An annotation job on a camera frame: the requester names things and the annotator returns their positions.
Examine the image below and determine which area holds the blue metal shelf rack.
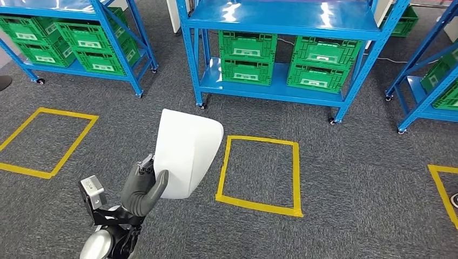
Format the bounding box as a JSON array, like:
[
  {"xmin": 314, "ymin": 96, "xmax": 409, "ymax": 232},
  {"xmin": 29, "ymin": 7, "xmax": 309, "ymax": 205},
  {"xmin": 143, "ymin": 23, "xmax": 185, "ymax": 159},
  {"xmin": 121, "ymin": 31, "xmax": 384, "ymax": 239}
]
[
  {"xmin": 0, "ymin": 0, "xmax": 159, "ymax": 98},
  {"xmin": 385, "ymin": 0, "xmax": 458, "ymax": 135},
  {"xmin": 175, "ymin": 0, "xmax": 410, "ymax": 125}
]

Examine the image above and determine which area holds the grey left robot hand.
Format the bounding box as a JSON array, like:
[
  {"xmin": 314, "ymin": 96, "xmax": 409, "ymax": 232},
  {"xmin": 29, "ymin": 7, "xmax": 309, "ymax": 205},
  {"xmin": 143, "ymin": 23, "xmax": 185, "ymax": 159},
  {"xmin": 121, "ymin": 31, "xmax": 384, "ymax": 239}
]
[{"xmin": 119, "ymin": 153, "xmax": 170, "ymax": 217}]

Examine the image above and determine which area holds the white plastic part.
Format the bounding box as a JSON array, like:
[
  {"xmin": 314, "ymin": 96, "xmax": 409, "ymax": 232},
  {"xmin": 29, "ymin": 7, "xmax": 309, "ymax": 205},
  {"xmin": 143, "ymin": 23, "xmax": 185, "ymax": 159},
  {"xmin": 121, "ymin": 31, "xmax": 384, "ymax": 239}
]
[{"xmin": 153, "ymin": 108, "xmax": 225, "ymax": 200}]

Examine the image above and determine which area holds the yellow floor tape square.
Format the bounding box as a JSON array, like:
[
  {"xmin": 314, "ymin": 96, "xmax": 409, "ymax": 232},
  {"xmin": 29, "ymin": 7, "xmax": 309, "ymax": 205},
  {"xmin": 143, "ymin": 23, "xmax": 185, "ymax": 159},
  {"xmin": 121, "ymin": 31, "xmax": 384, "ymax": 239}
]
[
  {"xmin": 215, "ymin": 135, "xmax": 304, "ymax": 219},
  {"xmin": 427, "ymin": 164, "xmax": 458, "ymax": 230},
  {"xmin": 0, "ymin": 107, "xmax": 100, "ymax": 180}
]

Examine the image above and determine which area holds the white table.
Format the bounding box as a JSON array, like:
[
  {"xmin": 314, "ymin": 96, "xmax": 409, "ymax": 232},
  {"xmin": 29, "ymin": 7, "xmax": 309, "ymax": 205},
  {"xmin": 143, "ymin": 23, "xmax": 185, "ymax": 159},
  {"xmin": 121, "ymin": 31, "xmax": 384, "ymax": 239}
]
[
  {"xmin": 107, "ymin": 0, "xmax": 181, "ymax": 33},
  {"xmin": 365, "ymin": 0, "xmax": 393, "ymax": 49}
]

